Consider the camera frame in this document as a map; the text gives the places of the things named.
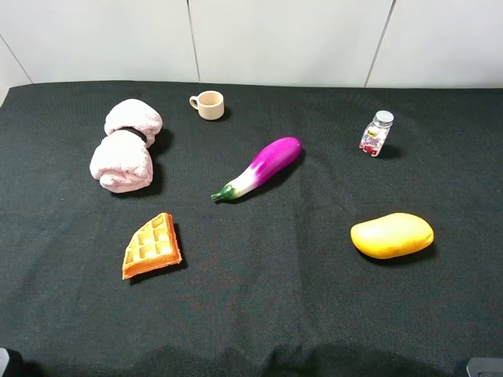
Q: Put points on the yellow toy mango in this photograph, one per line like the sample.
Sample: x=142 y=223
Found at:
x=391 y=236

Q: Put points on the black tablecloth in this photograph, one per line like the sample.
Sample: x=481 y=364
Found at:
x=270 y=284

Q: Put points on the grey robot base left corner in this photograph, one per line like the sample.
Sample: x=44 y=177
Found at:
x=4 y=362

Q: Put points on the grey robot base right corner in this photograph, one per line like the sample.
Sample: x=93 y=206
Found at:
x=485 y=367

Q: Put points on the beige small cup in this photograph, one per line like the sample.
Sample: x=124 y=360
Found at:
x=209 y=105

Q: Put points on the purple toy eggplant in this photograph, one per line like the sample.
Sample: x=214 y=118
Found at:
x=270 y=160

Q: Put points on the pink towel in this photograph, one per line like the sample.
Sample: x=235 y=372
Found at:
x=121 y=162

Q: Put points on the small candy bottle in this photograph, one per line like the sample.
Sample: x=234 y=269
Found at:
x=376 y=132

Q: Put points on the orange toy waffle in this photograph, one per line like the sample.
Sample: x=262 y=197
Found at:
x=153 y=246

